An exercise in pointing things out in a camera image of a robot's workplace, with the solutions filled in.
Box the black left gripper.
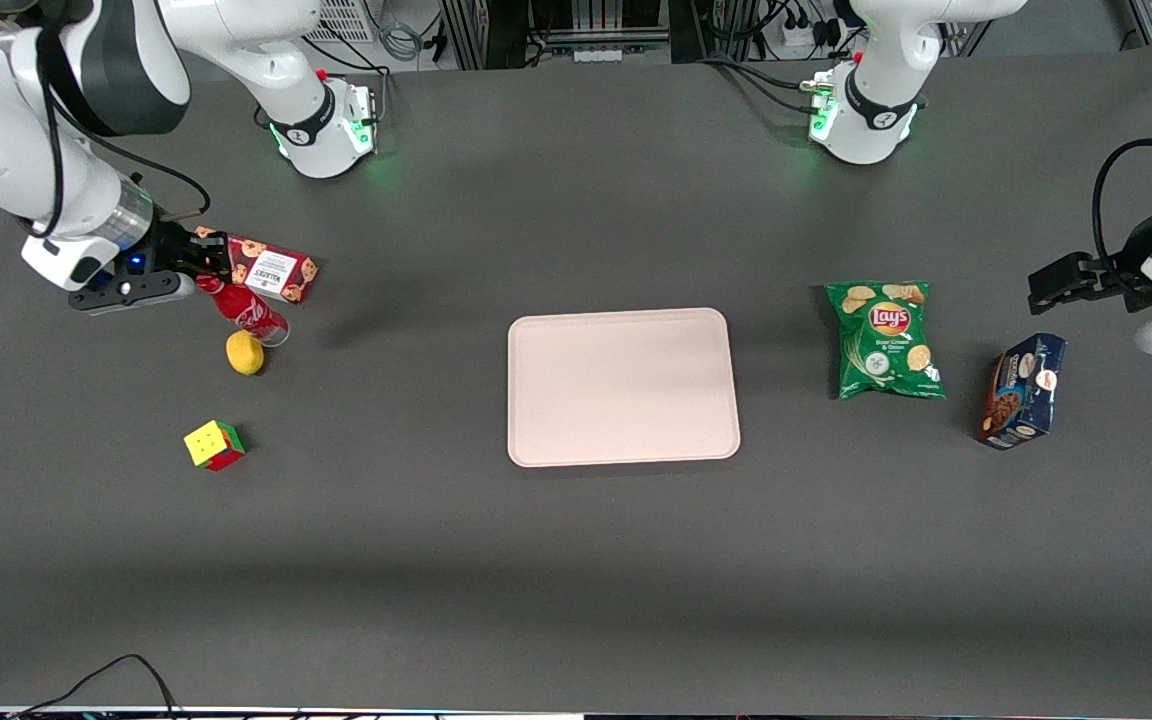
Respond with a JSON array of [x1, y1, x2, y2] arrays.
[[1027, 205, 1152, 317]]

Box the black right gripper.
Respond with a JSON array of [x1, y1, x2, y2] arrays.
[[122, 220, 234, 289]]

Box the red coke bottle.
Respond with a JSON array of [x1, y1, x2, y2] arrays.
[[196, 274, 293, 349]]

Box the beige plastic tray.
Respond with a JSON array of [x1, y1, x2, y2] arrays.
[[507, 307, 742, 469]]

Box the red cookie box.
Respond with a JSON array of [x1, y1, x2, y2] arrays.
[[196, 227, 320, 305]]

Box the yellow lemon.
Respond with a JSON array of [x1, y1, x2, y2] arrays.
[[226, 331, 266, 377]]

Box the blue chocolate cookie box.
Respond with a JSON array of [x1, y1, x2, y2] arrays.
[[974, 332, 1069, 452]]

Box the green Lay's chips bag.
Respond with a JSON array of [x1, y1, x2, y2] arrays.
[[824, 280, 948, 402]]

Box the colourful Rubik's cube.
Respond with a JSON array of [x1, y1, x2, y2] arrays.
[[184, 419, 247, 473]]

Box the white vented box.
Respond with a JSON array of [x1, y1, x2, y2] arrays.
[[314, 0, 379, 43]]

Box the white power strip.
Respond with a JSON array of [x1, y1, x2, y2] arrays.
[[779, 18, 849, 53]]

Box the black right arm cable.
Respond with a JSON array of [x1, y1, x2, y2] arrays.
[[21, 25, 213, 241]]

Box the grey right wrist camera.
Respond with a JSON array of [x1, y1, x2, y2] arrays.
[[69, 270, 198, 318]]

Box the black right base cable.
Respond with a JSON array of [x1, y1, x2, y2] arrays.
[[304, 34, 393, 133]]

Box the grey coiled cable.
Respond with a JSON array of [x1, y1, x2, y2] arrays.
[[376, 18, 429, 63]]

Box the black left base cables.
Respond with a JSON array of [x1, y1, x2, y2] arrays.
[[699, 54, 834, 117]]

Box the black cable at table edge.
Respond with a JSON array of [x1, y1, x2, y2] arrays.
[[4, 654, 183, 720]]

